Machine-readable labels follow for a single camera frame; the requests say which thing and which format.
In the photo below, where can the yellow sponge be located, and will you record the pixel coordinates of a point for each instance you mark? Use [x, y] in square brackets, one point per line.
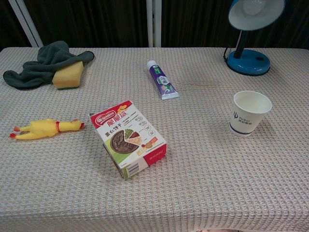
[68, 76]

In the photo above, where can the white paper cup blue logo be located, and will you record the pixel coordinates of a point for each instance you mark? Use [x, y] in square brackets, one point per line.
[243, 120]

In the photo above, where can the purple white toothpaste tube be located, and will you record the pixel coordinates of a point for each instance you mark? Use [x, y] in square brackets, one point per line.
[163, 82]

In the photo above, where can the dark grey cloth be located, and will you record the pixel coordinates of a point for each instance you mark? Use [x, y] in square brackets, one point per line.
[36, 70]

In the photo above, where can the red white biscuit box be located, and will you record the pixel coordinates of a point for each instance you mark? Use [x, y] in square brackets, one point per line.
[130, 135]

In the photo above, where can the yellow rubber chicken toy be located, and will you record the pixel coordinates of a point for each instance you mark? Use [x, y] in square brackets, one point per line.
[43, 128]

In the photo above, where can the beige woven tablecloth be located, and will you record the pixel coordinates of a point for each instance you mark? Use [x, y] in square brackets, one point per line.
[193, 174]

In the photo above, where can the white partition post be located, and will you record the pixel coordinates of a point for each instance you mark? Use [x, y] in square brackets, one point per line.
[153, 24]
[26, 24]

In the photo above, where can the blue desk lamp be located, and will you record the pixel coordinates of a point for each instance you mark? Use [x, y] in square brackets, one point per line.
[248, 64]

